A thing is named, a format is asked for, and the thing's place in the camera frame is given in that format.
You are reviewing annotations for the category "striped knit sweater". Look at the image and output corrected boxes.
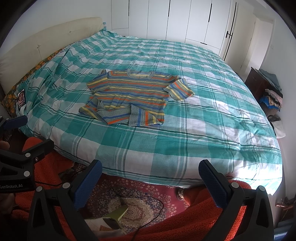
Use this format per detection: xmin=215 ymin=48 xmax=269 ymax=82
xmin=79 ymin=69 xmax=194 ymax=126

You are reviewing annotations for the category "pile of clothes on nightstand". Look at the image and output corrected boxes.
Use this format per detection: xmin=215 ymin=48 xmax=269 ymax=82
xmin=258 ymin=69 xmax=283 ymax=111

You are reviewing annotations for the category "person's left hand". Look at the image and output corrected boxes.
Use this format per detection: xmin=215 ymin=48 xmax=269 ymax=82
xmin=0 ymin=141 xmax=10 ymax=151

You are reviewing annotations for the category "orange floral pillow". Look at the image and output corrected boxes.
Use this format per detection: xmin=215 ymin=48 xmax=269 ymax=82
xmin=1 ymin=49 xmax=62 ymax=118

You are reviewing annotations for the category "yellow green book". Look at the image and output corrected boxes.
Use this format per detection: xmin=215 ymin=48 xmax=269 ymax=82
xmin=103 ymin=205 xmax=128 ymax=221

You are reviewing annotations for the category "cream upholstered headboard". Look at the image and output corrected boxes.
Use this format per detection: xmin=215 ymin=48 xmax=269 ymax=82
xmin=1 ymin=17 xmax=103 ymax=94

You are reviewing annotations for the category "orange red fuzzy garment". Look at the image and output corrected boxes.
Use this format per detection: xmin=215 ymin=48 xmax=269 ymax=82
xmin=13 ymin=137 xmax=246 ymax=240

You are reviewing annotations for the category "red patterned rug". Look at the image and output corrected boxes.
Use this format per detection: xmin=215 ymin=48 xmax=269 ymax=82
xmin=82 ymin=174 xmax=188 ymax=233

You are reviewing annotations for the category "teal white plaid bedspread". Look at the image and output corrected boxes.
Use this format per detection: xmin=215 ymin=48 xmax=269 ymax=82
xmin=15 ymin=30 xmax=282 ymax=194

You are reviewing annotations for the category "dark wooden nightstand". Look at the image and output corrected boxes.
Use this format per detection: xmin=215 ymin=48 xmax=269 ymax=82
xmin=245 ymin=68 xmax=278 ymax=117

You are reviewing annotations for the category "white built-in wardrobe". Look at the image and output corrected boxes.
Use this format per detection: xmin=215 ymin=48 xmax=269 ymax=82
xmin=111 ymin=0 xmax=238 ymax=55

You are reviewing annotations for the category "black cable on floor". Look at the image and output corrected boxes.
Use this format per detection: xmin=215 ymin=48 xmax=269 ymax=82
xmin=111 ymin=187 xmax=165 ymax=241

